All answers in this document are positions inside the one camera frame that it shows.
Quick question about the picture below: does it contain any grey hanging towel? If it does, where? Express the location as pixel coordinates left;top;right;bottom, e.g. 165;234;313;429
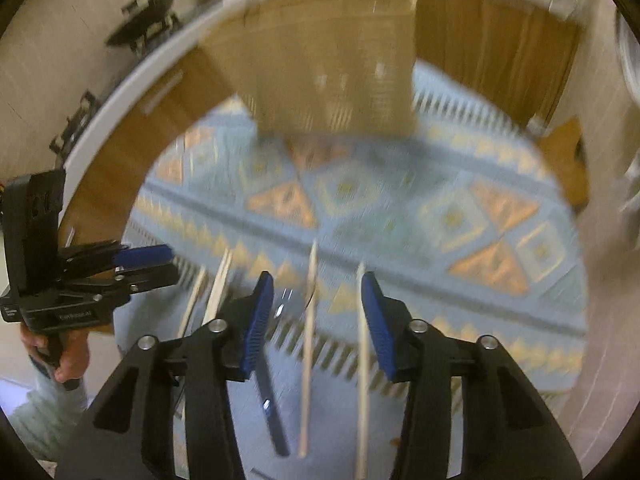
620;152;640;245

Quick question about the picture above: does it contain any blue patterned table mat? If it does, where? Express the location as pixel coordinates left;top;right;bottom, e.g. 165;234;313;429
114;63;588;479

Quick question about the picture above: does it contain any person's left hand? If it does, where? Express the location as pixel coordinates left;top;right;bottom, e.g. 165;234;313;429
20;323;90;384

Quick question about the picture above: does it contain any wooden chopstick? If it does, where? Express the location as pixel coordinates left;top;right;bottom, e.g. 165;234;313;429
202;248;233;325
297;240;318;458
355;262;370;480
176;266;207;338

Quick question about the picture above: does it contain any beige slotted utensil basket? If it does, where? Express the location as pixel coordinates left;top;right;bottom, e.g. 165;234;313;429
200;0;418;138

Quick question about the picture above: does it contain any gas stove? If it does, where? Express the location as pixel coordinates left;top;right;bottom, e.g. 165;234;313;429
49;90;101;166

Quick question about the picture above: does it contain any clear spoon dark handle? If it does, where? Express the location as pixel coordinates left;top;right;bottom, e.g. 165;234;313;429
252;284;292;458

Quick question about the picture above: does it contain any round metal steamer tray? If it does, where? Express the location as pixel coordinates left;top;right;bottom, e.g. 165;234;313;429
616;10;640;107

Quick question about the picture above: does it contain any black wok with lid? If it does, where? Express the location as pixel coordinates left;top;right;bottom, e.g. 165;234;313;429
104;0;181;55

